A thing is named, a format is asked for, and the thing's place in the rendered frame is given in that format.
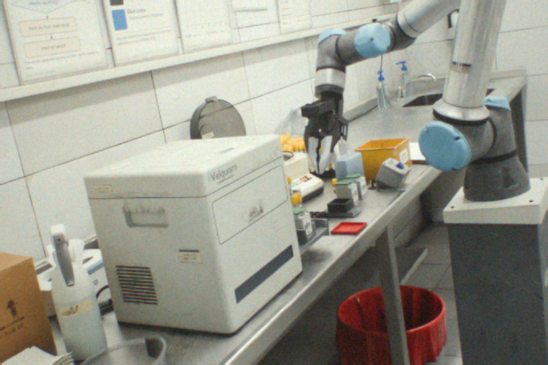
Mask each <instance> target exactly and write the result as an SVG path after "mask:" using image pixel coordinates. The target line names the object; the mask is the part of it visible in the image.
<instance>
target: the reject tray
mask: <svg viewBox="0 0 548 365"><path fill-rule="evenodd" d="M366 226H367V222H340V223H339V224H338V225H337V226H336V227H334V228H333V229H332V230H331V231H330V234H331V235H357V234H359V233H360V231H361V230H362V229H364V228H365V227H366Z"/></svg>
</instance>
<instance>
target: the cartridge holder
mask: <svg viewBox="0 0 548 365"><path fill-rule="evenodd" d="M324 211H326V213H327V217H328V216H342V217H354V216H355V215H356V214H357V213H359V212H360V211H361V207H360V206H355V203H354V198H334V199H332V200H331V201H330V202H329V203H327V209H326V210H324Z"/></svg>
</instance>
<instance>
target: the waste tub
mask: <svg viewBox="0 0 548 365"><path fill-rule="evenodd" d="M354 151H355V152H361V158H362V165H363V166H364V172H365V180H374V179H375V178H376V177H377V176H378V172H379V170H380V168H381V166H382V163H384V162H385V161H386V159H388V158H389V157H391V158H393V159H395V160H396V161H398V162H400V163H401V164H404V165H407V166H408V167H410V168H411V169H412V163H411V156H410V148H409V138H404V139H374V140H369V141H368V142H366V143H364V144H361V145H360V147H358V148H357V149H355V150H354Z"/></svg>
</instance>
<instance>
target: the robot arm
mask: <svg viewBox="0 0 548 365"><path fill-rule="evenodd" d="M506 2H507V0H413V1H412V2H411V3H410V4H409V5H408V6H406V7H405V8H404V9H402V10H401V11H400V12H399V13H397V14H396V15H395V16H394V17H392V18H391V19H390V20H388V21H387V22H382V23H373V24H365V26H363V27H362V28H360V29H356V30H353V31H351V32H349V33H348V32H345V31H344V30H342V29H326V30H324V31H323V32H322V33H321V34H320V37H319V41H318V44H317V48H316V50H317V56H316V77H315V81H314V84H315V86H314V88H315V93H314V96H315V97H316V98H317V99H318V100H316V101H313V102H310V103H308V104H305V105H304V106H302V107H300V109H301V115H302V117H307V119H308V120H309V121H308V123H307V125H305V126H304V127H305V130H304V134H303V142H304V145H305V148H306V152H307V153H308V155H309V158H310V162H311V163H312V167H313V169H314V170H315V171H316V172H317V173H318V174H322V173H324V171H325V170H326V168H327V167H328V165H329V163H335V162H337V154H335V152H334V147H336V145H337V143H338V141H339V140H340V139H341V137H342V138H343V139H344V140H345V141H347V127H348V121H347V120H346V119H345V117H343V101H344V98H343V92H344V90H345V80H346V67H347V66H349V65H352V64H355V63H357V62H360V61H363V60H366V59H372V58H377V57H379V56H380V55H386V54H389V53H391V52H392V51H399V50H403V49H405V48H407V47H409V46H412V45H413V44H414V43H415V42H416V39H417V37H418V36H419V35H421V34H422V33H425V32H426V31H427V30H428V29H429V28H430V27H431V26H432V25H435V24H436V23H438V22H439V21H440V20H442V19H443V17H445V16H446V15H448V14H449V13H451V12H452V11H454V10H455V9H456V8H458V7H459V6H460V10H459V14H458V19H457V23H456V28H455V34H454V38H453V47H452V51H451V57H450V61H449V65H448V71H447V75H446V79H445V85H444V93H443V98H442V99H440V100H438V101H436V102H435V103H434V106H433V111H432V116H431V123H428V124H426V125H425V126H424V127H423V128H422V130H421V131H420V135H419V137H418V146H419V150H420V152H421V154H422V156H424V158H425V160H426V163H427V164H429V165H431V166H432V167H434V168H435V169H438V170H442V171H454V170H457V169H461V168H465V167H466V173H465V174H464V180H463V185H462V191H463V195H464V198H466V199H468V200H473V201H492V200H504V199H508V198H512V197H516V196H520V195H523V194H524V193H526V192H528V191H529V190H530V187H531V186H530V181H529V177H528V175H527V173H526V171H525V169H524V167H523V166H522V164H520V161H519V158H518V157H517V151H516V146H515V136H514V131H513V125H512V119H511V114H510V113H511V109H510V105H509V101H507V99H506V97H505V96H501V95H500V96H491V98H485V97H484V96H486V93H487V89H488V81H489V77H490V73H491V68H492V65H493V57H495V53H496V49H497V41H498V38H499V33H500V29H501V25H502V19H503V17H504V14H505V9H506ZM342 125H343V128H342ZM345 126H346V135H344V127H345ZM320 147H322V152H320Z"/></svg>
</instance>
